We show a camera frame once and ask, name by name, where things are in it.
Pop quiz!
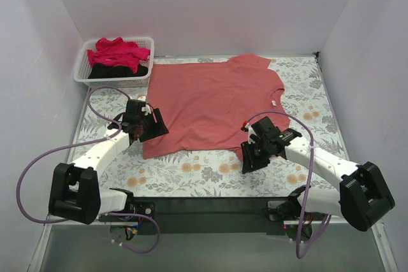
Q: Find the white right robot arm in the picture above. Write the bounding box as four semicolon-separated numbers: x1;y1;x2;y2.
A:
241;117;395;231

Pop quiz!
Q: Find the aluminium frame rail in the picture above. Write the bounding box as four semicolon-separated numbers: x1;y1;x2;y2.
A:
44;197;383;225

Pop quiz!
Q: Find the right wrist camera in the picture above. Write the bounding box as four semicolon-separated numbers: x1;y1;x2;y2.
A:
241;121;259;144

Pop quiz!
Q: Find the magenta t-shirt in basket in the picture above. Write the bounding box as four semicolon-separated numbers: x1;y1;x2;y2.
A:
87;37;150;72

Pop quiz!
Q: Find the floral patterned table mat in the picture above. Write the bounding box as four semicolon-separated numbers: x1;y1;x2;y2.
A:
69;56;348;197

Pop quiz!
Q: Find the white plastic laundry basket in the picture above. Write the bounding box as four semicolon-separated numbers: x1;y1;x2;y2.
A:
74;37;154;87

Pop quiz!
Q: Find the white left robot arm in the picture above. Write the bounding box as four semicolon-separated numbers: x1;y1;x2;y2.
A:
48;99;169;224

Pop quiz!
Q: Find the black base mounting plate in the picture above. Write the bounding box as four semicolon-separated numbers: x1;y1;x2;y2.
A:
98;196;327;237

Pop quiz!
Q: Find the salmon pink t-shirt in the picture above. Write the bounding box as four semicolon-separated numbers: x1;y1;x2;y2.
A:
143;54;290;159

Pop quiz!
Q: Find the black t-shirt in basket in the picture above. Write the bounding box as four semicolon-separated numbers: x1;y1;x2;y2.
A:
88;64;149;79

